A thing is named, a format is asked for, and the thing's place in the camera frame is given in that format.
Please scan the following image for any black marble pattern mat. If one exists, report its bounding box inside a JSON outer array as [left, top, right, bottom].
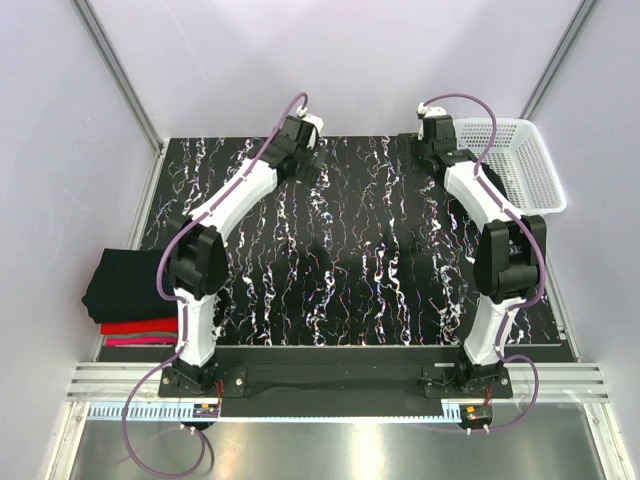
[[137, 134, 564, 348]]

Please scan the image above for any folded pink t shirt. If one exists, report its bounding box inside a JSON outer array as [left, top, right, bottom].
[[104, 336, 177, 347]]

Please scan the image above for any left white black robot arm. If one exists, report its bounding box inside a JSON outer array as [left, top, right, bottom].
[[158, 107, 324, 396]]

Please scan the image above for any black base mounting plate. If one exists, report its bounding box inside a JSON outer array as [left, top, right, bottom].
[[159, 346, 511, 398]]

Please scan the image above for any white plastic basket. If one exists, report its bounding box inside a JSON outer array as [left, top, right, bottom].
[[454, 117, 567, 215]]

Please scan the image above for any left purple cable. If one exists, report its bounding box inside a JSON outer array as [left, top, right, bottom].
[[121, 91, 309, 476]]

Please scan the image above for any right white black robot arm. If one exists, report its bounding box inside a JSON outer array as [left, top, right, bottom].
[[402, 104, 547, 397]]

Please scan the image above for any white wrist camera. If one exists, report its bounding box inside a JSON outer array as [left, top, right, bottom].
[[296, 107, 324, 150], [416, 102, 447, 140]]

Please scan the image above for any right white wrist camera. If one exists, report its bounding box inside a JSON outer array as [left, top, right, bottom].
[[416, 102, 447, 140]]

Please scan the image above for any folded grey t shirt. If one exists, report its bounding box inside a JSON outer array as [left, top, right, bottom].
[[135, 331, 178, 338]]

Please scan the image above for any folded red t shirt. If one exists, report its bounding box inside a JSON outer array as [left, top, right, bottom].
[[100, 317, 178, 335]]

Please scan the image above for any folded black t shirt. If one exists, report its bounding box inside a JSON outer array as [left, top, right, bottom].
[[82, 249, 177, 324]]

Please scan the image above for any aluminium front rail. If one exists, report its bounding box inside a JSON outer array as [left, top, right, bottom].
[[67, 363, 609, 403]]

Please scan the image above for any white slotted cable duct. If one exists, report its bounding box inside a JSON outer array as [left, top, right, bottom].
[[87, 402, 469, 422]]

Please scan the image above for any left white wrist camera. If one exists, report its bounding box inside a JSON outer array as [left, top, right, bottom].
[[296, 107, 324, 150]]

